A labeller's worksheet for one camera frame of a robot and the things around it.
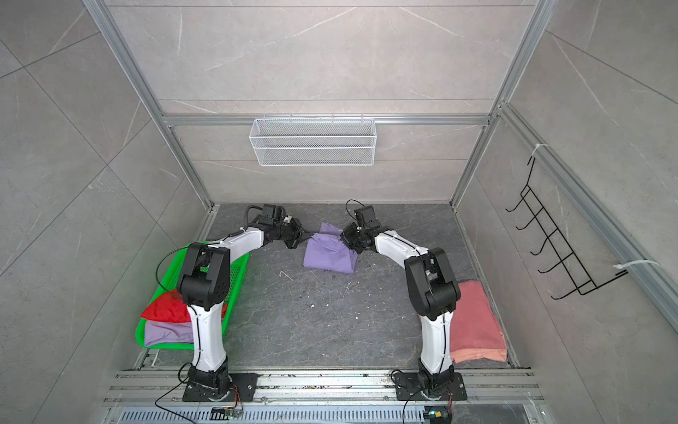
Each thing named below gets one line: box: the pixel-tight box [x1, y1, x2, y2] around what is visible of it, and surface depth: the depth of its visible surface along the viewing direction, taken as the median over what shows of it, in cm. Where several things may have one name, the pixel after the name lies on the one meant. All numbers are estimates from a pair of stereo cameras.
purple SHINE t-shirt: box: [302, 222, 358, 273], surface depth 99 cm
